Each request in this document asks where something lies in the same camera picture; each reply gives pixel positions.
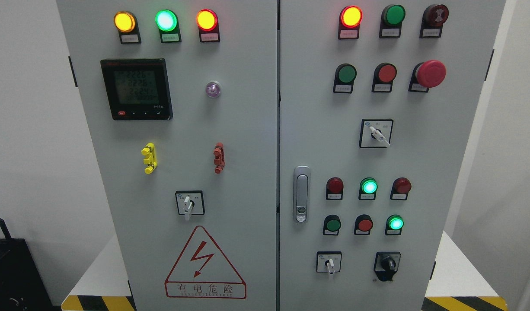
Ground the dark red lamp right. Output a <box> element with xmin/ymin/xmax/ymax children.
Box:
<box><xmin>391</xmin><ymin>177</ymin><xmax>412</xmax><ymax>200</ymax></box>

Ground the green indicator lamp top left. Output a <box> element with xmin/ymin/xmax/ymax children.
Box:
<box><xmin>155</xmin><ymin>10</ymin><xmax>182</xmax><ymax>43</ymax></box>

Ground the white rotary selector lower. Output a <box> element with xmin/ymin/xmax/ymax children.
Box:
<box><xmin>315</xmin><ymin>251</ymin><xmax>342</xmax><ymax>277</ymax></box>

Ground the white platform with hazard stripes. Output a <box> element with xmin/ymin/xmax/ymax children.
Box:
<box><xmin>58</xmin><ymin>233</ymin><xmax>508</xmax><ymax>311</ymax></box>

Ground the red lit indicator lamp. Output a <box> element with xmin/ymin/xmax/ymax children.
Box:
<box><xmin>338</xmin><ymin>5</ymin><xmax>363</xmax><ymax>40</ymax></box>

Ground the red emergency stop button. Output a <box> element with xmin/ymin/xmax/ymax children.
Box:
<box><xmin>409</xmin><ymin>60</ymin><xmax>447</xmax><ymax>93</ymax></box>

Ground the lit green lamp middle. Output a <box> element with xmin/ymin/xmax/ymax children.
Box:
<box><xmin>358</xmin><ymin>177</ymin><xmax>378</xmax><ymax>200</ymax></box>

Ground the grey cabinet right door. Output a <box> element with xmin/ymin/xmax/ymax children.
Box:
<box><xmin>279</xmin><ymin>0</ymin><xmax>505</xmax><ymax>311</ymax></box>

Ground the white rotary selector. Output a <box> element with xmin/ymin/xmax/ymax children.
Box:
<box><xmin>359</xmin><ymin>119</ymin><xmax>394</xmax><ymax>148</ymax></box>
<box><xmin>315</xmin><ymin>251</ymin><xmax>342</xmax><ymax>277</ymax></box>

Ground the red high voltage warning sticker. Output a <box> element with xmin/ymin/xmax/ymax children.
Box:
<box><xmin>164</xmin><ymin>225</ymin><xmax>247</xmax><ymax>299</ymax></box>

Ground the silver door handle lock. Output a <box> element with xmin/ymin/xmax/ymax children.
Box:
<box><xmin>293</xmin><ymin>166</ymin><xmax>311</xmax><ymax>224</ymax></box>

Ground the red terminal clip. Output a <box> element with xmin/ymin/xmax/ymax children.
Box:
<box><xmin>213</xmin><ymin>142</ymin><xmax>225</xmax><ymax>175</ymax></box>

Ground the black knob selector switch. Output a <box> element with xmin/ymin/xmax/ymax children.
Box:
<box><xmin>374</xmin><ymin>251</ymin><xmax>401</xmax><ymax>282</ymax></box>

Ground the red push button lower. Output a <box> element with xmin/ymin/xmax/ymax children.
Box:
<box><xmin>354</xmin><ymin>214</ymin><xmax>374</xmax><ymax>235</ymax></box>

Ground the clear white indicator lamp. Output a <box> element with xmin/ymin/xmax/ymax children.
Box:
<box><xmin>205</xmin><ymin>81</ymin><xmax>221</xmax><ymax>98</ymax></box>

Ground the white rotary selector upper right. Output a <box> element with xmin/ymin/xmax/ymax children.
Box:
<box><xmin>359</xmin><ymin>119</ymin><xmax>394</xmax><ymax>148</ymax></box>

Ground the black box with antenna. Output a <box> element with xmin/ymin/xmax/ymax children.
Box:
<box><xmin>0</xmin><ymin>218</ymin><xmax>54</xmax><ymax>311</ymax></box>

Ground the black digital power meter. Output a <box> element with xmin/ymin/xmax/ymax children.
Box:
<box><xmin>100</xmin><ymin>58</ymin><xmax>173</xmax><ymax>121</ymax></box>

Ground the green push button second row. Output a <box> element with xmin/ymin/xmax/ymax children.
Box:
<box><xmin>333</xmin><ymin>63</ymin><xmax>357</xmax><ymax>94</ymax></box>

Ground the yellow terminal clip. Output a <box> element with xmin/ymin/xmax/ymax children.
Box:
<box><xmin>141</xmin><ymin>142</ymin><xmax>158</xmax><ymax>175</ymax></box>

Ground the dark red buzzer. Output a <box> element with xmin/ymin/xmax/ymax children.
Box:
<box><xmin>419</xmin><ymin>4</ymin><xmax>449</xmax><ymax>38</ymax></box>

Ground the green push button top right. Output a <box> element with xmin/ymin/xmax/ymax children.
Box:
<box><xmin>378</xmin><ymin>4</ymin><xmax>406</xmax><ymax>38</ymax></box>

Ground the dark red lamp left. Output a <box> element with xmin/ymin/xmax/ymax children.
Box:
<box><xmin>326</xmin><ymin>177</ymin><xmax>344</xmax><ymax>200</ymax></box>

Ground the dark red lamp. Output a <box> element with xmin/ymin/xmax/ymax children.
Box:
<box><xmin>391</xmin><ymin>177</ymin><xmax>412</xmax><ymax>200</ymax></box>
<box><xmin>326</xmin><ymin>177</ymin><xmax>344</xmax><ymax>200</ymax></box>

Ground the lit green button lower right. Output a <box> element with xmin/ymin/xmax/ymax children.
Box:
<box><xmin>384</xmin><ymin>214</ymin><xmax>405</xmax><ymax>236</ymax></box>

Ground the red-orange indicator lamp left door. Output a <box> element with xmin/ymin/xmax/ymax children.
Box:
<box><xmin>196</xmin><ymin>9</ymin><xmax>221</xmax><ymax>43</ymax></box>

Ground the yellow indicator lamp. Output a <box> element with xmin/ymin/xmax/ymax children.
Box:
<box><xmin>114</xmin><ymin>11</ymin><xmax>142</xmax><ymax>44</ymax></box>

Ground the white rotary light switch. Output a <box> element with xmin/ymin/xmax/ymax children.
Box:
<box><xmin>175</xmin><ymin>190</ymin><xmax>205</xmax><ymax>221</ymax></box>

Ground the grey cabinet door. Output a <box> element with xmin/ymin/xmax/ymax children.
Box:
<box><xmin>56</xmin><ymin>0</ymin><xmax>278</xmax><ymax>311</ymax></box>
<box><xmin>279</xmin><ymin>0</ymin><xmax>505</xmax><ymax>311</ymax></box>

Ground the red push button second row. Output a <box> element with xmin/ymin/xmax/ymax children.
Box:
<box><xmin>371</xmin><ymin>63</ymin><xmax>397</xmax><ymax>93</ymax></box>

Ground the grey cabinet left door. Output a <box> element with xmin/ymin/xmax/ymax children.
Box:
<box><xmin>56</xmin><ymin>0</ymin><xmax>278</xmax><ymax>311</ymax></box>

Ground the green push button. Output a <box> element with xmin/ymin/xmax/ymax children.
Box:
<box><xmin>323</xmin><ymin>214</ymin><xmax>342</xmax><ymax>236</ymax></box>
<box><xmin>378</xmin><ymin>4</ymin><xmax>406</xmax><ymax>38</ymax></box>

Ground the green push button lower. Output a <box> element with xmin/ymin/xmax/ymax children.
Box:
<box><xmin>323</xmin><ymin>214</ymin><xmax>342</xmax><ymax>236</ymax></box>

